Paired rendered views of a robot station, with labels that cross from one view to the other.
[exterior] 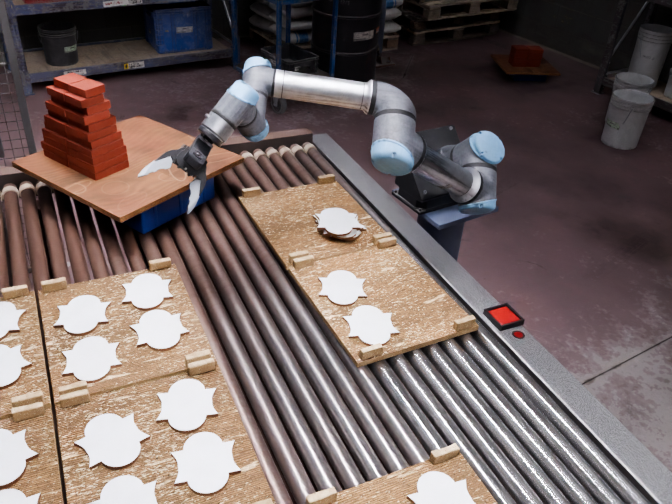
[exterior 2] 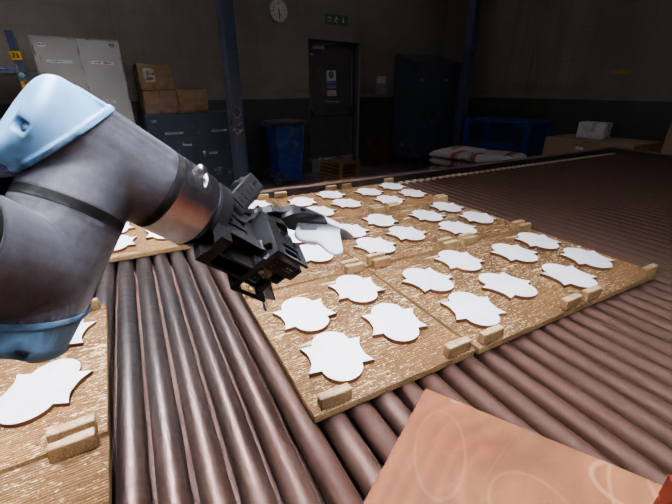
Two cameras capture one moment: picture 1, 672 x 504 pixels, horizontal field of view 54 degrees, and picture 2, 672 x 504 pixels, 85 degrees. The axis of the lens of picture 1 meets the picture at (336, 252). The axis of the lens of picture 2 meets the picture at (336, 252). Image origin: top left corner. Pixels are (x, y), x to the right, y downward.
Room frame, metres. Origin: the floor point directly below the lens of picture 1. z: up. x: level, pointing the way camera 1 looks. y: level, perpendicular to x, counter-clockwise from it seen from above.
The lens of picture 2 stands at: (1.90, 0.47, 1.41)
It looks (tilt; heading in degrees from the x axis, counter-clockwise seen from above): 24 degrees down; 179
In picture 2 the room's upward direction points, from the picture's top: straight up
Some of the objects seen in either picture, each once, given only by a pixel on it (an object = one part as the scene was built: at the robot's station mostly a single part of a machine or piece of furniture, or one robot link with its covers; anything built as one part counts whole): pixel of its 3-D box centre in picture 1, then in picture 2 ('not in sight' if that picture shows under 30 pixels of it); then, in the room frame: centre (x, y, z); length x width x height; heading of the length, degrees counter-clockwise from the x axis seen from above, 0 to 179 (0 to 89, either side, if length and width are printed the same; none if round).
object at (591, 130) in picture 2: not in sight; (594, 129); (-3.65, 4.31, 0.86); 0.37 x 0.30 x 0.22; 35
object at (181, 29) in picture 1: (177, 23); not in sight; (5.83, 1.52, 0.32); 0.50 x 0.41 x 0.37; 121
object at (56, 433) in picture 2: (303, 262); (72, 430); (1.50, 0.09, 0.95); 0.06 x 0.02 x 0.03; 119
